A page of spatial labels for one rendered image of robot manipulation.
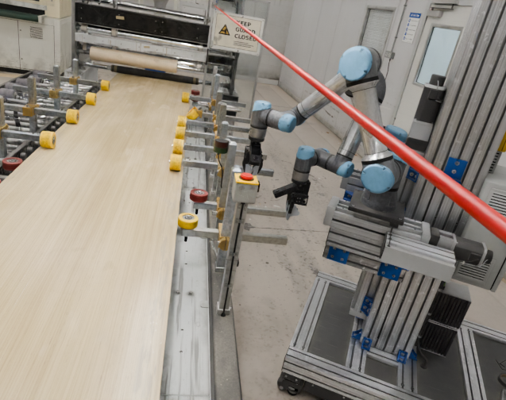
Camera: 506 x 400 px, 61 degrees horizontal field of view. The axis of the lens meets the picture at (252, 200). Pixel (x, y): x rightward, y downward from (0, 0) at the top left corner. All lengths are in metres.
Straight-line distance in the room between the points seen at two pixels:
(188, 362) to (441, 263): 0.99
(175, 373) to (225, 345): 0.18
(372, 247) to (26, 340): 1.32
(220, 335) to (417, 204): 1.05
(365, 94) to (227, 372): 1.05
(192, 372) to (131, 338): 0.37
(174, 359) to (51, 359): 0.49
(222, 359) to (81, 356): 0.47
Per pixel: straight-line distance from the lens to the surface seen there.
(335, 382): 2.18
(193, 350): 1.54
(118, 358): 1.12
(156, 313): 1.24
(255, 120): 1.83
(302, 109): 1.87
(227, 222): 1.66
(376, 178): 1.63
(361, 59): 1.60
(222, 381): 1.36
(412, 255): 1.76
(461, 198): 0.21
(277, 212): 2.00
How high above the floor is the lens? 1.70
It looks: 24 degrees down
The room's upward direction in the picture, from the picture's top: 11 degrees clockwise
